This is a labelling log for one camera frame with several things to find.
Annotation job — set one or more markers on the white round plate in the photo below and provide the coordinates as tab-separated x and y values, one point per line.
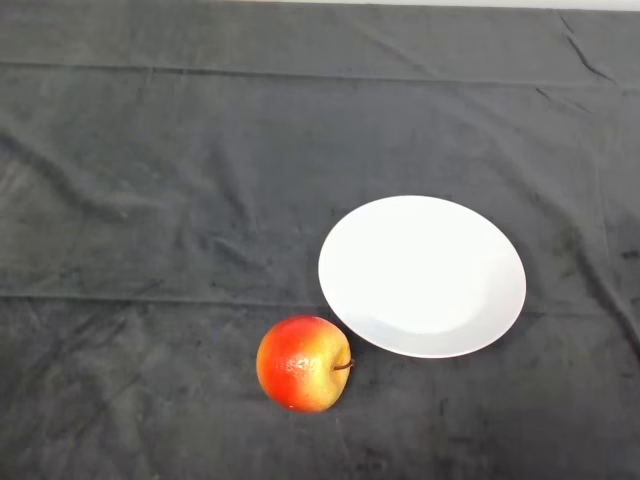
425	270

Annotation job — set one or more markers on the black cloth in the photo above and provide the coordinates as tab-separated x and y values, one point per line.
150	200

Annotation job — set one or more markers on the red yellow apple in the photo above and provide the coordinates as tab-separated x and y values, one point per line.
300	365

